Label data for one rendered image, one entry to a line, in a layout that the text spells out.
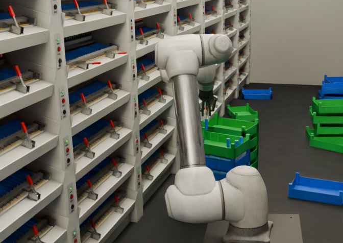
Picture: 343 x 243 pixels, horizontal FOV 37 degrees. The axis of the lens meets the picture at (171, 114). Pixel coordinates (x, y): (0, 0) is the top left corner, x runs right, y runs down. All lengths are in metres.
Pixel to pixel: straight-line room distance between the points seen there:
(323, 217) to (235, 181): 1.00
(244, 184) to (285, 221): 0.33
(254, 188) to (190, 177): 0.25
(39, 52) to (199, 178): 0.75
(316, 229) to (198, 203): 0.94
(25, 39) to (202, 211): 0.89
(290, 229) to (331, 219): 0.74
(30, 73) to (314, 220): 1.67
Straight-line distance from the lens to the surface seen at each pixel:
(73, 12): 2.17
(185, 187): 1.99
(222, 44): 2.09
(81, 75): 2.09
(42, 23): 1.88
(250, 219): 2.04
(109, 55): 2.37
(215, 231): 2.17
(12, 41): 1.70
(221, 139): 2.97
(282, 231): 2.17
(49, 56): 1.89
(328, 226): 2.81
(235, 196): 1.99
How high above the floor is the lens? 1.27
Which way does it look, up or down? 15 degrees down
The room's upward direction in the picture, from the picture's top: 2 degrees counter-clockwise
